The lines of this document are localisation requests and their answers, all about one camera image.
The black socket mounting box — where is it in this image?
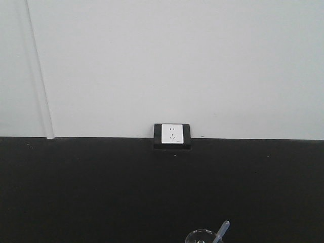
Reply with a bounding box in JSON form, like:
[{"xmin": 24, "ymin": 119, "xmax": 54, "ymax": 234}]
[{"xmin": 153, "ymin": 124, "xmax": 191, "ymax": 150}]

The white wall power socket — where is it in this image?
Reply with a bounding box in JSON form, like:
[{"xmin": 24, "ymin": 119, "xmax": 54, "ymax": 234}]
[{"xmin": 161, "ymin": 124, "xmax": 184, "ymax": 144}]

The clear glass beaker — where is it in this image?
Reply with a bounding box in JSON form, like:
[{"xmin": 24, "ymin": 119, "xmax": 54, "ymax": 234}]
[{"xmin": 185, "ymin": 229, "xmax": 216, "ymax": 243}]

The clear plastic pipette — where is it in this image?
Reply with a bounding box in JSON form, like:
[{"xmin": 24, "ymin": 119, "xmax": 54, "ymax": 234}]
[{"xmin": 212, "ymin": 220, "xmax": 230, "ymax": 243}]

